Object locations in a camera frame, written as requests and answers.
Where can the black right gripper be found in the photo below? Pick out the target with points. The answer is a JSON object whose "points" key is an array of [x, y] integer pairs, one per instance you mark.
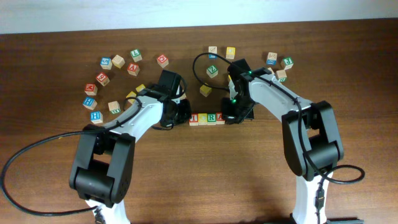
{"points": [[229, 116]]}

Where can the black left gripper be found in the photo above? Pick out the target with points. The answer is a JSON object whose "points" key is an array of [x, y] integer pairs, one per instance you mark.
{"points": [[187, 112]]}

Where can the red A letter block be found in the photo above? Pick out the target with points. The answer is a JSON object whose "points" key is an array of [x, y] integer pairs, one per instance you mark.
{"points": [[219, 118]]}

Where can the red side wooden block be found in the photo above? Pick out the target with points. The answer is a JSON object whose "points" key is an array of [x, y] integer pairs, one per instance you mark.
{"points": [[183, 97]]}

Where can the red I letter block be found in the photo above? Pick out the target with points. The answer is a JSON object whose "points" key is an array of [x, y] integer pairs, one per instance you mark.
{"points": [[193, 121]]}

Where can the green R letter block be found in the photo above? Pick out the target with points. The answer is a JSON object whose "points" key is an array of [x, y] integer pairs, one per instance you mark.
{"points": [[211, 119]]}

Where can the yellow block cluster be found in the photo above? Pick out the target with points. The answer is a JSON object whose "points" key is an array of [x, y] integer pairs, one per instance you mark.
{"points": [[202, 118]]}

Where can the red C letter block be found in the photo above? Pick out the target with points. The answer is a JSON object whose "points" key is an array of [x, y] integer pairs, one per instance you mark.
{"points": [[162, 60]]}

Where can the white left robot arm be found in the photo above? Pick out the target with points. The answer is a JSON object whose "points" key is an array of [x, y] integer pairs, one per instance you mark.
{"points": [[102, 169]]}

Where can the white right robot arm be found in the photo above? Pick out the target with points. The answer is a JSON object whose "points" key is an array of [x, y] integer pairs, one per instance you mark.
{"points": [[311, 139]]}

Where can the yellow block near R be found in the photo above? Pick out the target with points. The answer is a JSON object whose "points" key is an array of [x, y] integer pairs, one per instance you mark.
{"points": [[205, 90]]}

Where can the yellow block left middle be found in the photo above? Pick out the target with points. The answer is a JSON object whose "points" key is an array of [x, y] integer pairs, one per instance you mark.
{"points": [[140, 88]]}

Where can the green Z letter block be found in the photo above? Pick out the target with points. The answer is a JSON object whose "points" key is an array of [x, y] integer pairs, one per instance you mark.
{"points": [[212, 71]]}

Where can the yellow block left lower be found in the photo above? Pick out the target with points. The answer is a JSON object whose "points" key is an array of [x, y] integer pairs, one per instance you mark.
{"points": [[131, 94]]}

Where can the blue side wooden block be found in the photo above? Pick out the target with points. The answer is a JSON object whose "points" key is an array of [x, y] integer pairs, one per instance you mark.
{"points": [[271, 70]]}

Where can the yellow top back block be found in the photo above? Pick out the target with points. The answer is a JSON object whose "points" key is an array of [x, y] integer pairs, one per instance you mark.
{"points": [[230, 52]]}

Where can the green R side block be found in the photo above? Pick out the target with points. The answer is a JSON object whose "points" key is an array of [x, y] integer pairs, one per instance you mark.
{"points": [[281, 75]]}

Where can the green E side block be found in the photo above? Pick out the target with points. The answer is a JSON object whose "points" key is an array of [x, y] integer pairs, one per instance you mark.
{"points": [[114, 107]]}

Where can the red A block left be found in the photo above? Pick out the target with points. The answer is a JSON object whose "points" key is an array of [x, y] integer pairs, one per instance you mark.
{"points": [[133, 69]]}

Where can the blue X wooden block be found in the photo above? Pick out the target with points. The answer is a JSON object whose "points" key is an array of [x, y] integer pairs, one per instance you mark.
{"points": [[271, 58]]}

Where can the blue side top block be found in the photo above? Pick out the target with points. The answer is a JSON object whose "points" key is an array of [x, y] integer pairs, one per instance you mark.
{"points": [[213, 50]]}

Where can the green L letter block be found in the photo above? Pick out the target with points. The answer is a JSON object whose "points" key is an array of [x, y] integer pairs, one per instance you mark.
{"points": [[136, 55]]}

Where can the green J letter block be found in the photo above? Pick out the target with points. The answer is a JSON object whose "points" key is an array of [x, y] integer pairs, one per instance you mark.
{"points": [[287, 63]]}

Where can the plain wooden block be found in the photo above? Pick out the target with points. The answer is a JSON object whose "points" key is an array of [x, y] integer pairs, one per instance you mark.
{"points": [[118, 61]]}

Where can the blue H block lower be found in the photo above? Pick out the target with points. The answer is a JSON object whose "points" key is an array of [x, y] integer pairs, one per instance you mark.
{"points": [[96, 117]]}

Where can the blue h block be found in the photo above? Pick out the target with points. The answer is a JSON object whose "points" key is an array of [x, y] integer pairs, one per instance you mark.
{"points": [[89, 103], [96, 117]]}

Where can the red 6 number block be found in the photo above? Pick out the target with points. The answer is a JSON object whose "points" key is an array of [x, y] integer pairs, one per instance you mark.
{"points": [[102, 78]]}

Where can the blue H block upper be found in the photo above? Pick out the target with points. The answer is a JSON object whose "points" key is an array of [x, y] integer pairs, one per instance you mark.
{"points": [[89, 103]]}

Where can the blue G letter block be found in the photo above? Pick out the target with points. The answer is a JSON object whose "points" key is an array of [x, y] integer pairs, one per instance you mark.
{"points": [[106, 63]]}

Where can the red M letter block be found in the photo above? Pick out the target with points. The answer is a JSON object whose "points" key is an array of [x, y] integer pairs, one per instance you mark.
{"points": [[91, 89]]}

